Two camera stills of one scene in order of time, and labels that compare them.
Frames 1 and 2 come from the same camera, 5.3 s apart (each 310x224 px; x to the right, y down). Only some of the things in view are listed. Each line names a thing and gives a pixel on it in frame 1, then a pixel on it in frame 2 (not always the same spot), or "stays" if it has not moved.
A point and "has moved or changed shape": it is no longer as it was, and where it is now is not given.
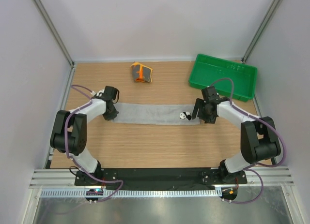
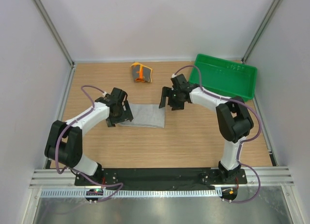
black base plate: x=173 y=179 stays
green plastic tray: x=206 y=69 stays
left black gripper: x=112 y=115 to x=126 y=115
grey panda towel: x=145 y=113 has moved or changed shape
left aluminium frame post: x=54 y=33 stays
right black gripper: x=199 y=103 to x=167 y=92
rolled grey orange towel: x=141 y=72 stays
